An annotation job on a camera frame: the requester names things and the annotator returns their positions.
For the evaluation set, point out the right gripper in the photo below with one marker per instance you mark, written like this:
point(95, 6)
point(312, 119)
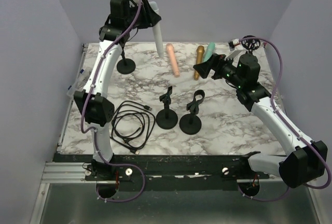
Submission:
point(217, 62)

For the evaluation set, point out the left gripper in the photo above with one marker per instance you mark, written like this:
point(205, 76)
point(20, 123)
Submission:
point(149, 17)

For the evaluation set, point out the gold microphone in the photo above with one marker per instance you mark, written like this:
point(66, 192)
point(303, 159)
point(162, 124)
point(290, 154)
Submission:
point(199, 57)

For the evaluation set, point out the green microphone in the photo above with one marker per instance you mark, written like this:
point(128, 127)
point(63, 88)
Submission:
point(209, 51)

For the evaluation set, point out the pink microphone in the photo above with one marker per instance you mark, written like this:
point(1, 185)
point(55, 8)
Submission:
point(170, 51)

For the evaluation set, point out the black tripod shock-mount stand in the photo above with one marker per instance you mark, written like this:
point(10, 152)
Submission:
point(250, 44)

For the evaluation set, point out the black round-base clamp stand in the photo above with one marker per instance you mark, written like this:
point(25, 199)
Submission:
point(190, 123)

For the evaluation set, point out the black round-base clip stand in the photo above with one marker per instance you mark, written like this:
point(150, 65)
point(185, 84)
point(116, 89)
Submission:
point(166, 118)

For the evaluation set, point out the white microphone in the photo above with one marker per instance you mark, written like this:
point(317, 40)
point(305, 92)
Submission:
point(157, 32)

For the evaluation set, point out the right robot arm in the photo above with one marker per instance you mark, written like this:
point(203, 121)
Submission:
point(304, 158)

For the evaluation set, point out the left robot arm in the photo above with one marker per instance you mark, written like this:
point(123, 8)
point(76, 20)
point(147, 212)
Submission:
point(95, 108)

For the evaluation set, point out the clear plastic screw box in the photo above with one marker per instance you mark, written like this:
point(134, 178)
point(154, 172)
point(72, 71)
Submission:
point(81, 80)

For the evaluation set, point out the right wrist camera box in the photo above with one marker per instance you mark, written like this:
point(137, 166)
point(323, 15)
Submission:
point(235, 47)

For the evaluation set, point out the black round-base shock-mount stand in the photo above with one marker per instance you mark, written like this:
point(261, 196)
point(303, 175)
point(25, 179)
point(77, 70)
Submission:
point(125, 66)

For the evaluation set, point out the black front mounting rail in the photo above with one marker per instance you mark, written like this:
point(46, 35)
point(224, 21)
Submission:
point(169, 172)

